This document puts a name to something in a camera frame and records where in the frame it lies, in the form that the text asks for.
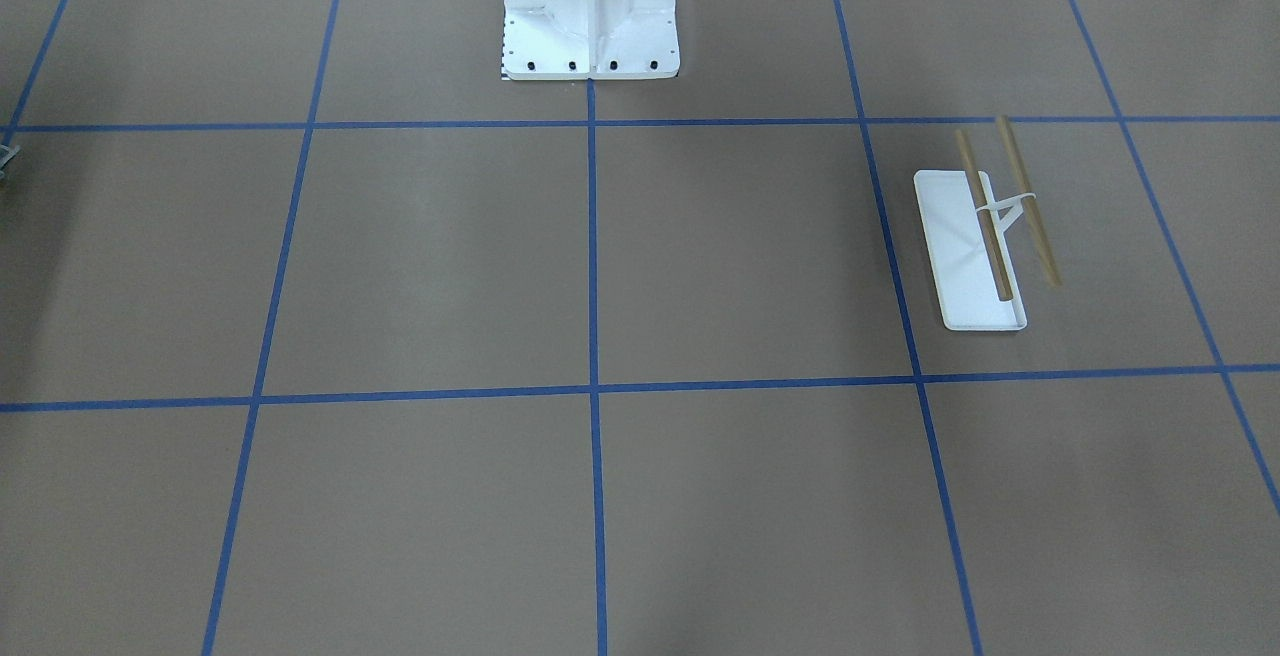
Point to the white towel rack with wooden bars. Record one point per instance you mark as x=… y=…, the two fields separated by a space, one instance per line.
x=966 y=229

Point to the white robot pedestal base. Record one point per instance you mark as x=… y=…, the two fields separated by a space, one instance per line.
x=564 y=40

